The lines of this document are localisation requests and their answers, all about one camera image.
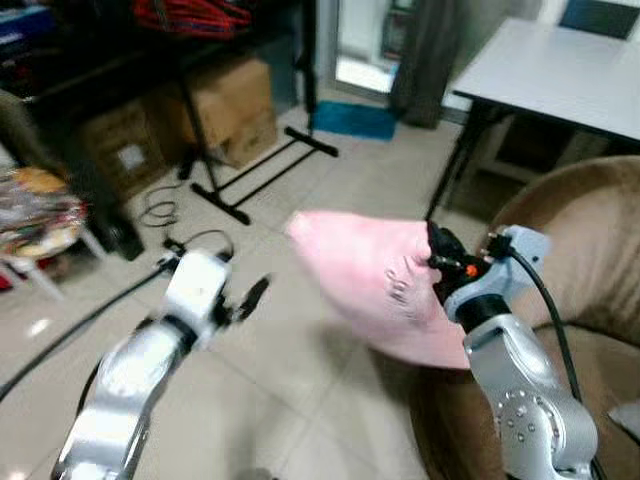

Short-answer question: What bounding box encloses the black coiled floor cable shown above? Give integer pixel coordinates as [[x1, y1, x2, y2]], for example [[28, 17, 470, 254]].
[[138, 183, 183, 230]]

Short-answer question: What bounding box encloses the colourful snack pile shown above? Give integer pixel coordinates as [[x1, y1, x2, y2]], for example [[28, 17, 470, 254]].
[[0, 166, 88, 261]]

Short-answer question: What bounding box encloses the brown round sofa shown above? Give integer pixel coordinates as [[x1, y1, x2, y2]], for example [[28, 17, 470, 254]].
[[408, 155, 640, 480]]

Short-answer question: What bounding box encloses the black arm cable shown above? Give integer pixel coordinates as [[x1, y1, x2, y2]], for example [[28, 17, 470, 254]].
[[505, 243, 607, 480], [0, 228, 236, 403]]

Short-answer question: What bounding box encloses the grey sofa cushion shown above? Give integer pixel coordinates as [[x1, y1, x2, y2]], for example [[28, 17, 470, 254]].
[[608, 400, 640, 443]]

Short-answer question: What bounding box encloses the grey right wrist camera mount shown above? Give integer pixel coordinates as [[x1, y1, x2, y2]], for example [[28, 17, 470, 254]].
[[445, 226, 552, 323]]

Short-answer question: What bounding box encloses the dark blue chair back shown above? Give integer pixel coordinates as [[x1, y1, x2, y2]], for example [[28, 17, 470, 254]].
[[557, 0, 640, 42]]

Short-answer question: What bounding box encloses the labelled cardboard box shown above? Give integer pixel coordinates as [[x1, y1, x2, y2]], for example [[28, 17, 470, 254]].
[[82, 98, 169, 203]]

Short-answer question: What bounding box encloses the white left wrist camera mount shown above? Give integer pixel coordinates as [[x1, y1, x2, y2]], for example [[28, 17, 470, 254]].
[[160, 250, 234, 327]]

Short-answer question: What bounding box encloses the pink pillow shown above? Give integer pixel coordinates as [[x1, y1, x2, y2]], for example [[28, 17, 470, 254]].
[[286, 209, 472, 372]]

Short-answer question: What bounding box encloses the grey folding table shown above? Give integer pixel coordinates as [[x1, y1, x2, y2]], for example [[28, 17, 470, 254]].
[[425, 16, 640, 223]]

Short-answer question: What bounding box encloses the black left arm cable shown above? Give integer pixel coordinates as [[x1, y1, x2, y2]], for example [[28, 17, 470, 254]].
[[0, 228, 236, 403]]

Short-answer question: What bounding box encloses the grey curtain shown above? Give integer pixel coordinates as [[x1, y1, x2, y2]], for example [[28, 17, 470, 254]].
[[388, 0, 463, 130]]

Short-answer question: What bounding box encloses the red striped fabric bundle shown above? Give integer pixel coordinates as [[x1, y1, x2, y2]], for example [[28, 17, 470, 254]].
[[132, 0, 254, 40]]

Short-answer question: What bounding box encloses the large cardboard box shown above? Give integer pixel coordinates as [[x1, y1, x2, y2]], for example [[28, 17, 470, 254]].
[[182, 57, 280, 168]]

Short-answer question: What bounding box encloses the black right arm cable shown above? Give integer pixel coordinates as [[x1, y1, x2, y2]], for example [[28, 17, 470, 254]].
[[505, 243, 607, 480]]

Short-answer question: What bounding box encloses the blue floor mat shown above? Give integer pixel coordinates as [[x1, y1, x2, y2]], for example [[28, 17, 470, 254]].
[[309, 100, 399, 142]]

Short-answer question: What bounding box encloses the black metal floor stand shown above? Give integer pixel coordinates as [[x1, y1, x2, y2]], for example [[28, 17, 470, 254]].
[[178, 60, 340, 227]]

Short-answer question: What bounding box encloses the black shelf rack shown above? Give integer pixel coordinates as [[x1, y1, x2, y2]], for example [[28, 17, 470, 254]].
[[0, 0, 319, 263]]

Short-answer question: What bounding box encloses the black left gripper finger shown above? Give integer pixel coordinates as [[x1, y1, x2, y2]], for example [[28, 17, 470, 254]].
[[236, 276, 272, 319]]

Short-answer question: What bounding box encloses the white small stool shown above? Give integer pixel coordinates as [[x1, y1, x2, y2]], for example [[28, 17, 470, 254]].
[[0, 225, 109, 303]]

